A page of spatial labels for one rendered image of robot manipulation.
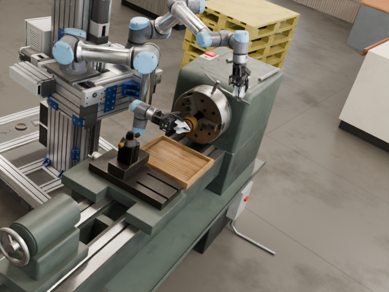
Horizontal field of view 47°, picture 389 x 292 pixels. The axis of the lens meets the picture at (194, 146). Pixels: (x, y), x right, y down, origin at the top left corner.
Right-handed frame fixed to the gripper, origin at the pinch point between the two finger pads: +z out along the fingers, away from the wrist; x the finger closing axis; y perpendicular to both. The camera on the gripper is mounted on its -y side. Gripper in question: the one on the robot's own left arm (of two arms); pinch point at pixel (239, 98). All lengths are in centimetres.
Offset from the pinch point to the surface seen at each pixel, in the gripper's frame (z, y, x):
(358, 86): 79, -298, 17
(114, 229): 39, 83, -21
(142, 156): 20, 49, -30
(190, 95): 2.1, 4.7, -27.6
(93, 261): 39, 103, -16
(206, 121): 14.9, 5.9, -16.4
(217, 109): 8.0, 2.5, -11.8
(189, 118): 11.4, 13.6, -23.3
